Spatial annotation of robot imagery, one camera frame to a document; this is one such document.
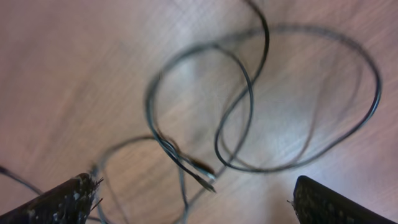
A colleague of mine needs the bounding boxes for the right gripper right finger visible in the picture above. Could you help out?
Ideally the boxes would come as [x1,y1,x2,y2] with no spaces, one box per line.
[290,175,397,224]

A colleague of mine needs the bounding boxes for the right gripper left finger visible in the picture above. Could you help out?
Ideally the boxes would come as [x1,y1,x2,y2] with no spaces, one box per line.
[1,173,103,224]

